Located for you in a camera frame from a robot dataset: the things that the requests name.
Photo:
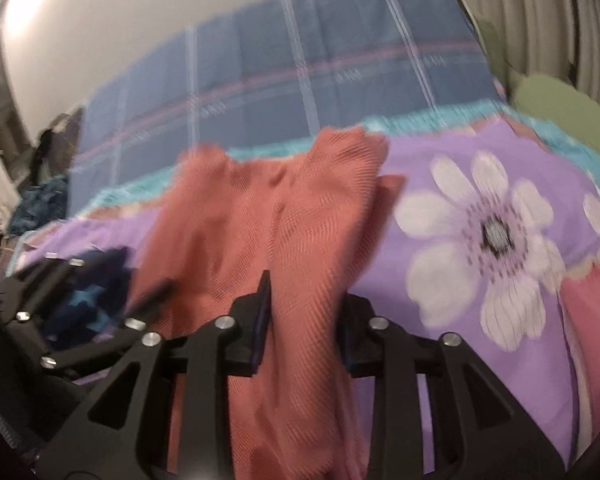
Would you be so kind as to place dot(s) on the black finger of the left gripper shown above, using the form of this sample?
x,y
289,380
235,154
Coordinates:
x,y
32,289
96,356

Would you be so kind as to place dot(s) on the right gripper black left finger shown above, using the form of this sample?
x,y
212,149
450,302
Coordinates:
x,y
162,411

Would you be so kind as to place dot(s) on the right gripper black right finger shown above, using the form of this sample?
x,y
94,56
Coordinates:
x,y
439,411

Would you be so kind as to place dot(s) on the salmon pink long-sleeve shirt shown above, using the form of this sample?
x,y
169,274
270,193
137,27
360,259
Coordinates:
x,y
313,222

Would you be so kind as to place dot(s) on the stack of pink folded clothes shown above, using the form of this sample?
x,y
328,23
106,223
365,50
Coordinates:
x,y
581,298

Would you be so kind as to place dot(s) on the navy star-pattern folded garment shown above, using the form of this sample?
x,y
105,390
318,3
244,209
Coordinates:
x,y
95,300

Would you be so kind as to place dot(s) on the dark teal fuzzy blanket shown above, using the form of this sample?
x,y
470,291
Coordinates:
x,y
40,204

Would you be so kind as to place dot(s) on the black garment on headboard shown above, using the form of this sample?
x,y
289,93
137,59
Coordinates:
x,y
56,147

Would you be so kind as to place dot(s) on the purple floral bed sheet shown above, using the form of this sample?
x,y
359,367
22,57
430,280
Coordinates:
x,y
477,242

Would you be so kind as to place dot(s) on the blue plaid pillow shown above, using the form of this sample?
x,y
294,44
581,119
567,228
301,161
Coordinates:
x,y
272,73

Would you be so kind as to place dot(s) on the green pillow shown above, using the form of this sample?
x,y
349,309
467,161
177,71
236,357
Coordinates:
x,y
541,96

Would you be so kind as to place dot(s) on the beige pleated curtain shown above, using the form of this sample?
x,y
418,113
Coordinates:
x,y
557,38

